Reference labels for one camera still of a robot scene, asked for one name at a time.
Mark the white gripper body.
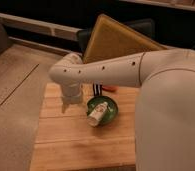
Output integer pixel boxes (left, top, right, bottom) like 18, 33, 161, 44
60, 83, 83, 104

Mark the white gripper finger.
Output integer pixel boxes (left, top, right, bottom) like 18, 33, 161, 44
61, 104, 66, 113

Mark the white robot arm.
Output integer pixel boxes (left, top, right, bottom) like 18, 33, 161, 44
50, 49, 195, 171

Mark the green ceramic cup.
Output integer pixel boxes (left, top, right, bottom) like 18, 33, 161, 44
87, 96, 118, 127

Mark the orange object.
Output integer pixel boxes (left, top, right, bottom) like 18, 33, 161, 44
102, 85, 117, 92

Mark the yellow cushion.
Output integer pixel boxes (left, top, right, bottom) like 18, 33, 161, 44
84, 14, 165, 63

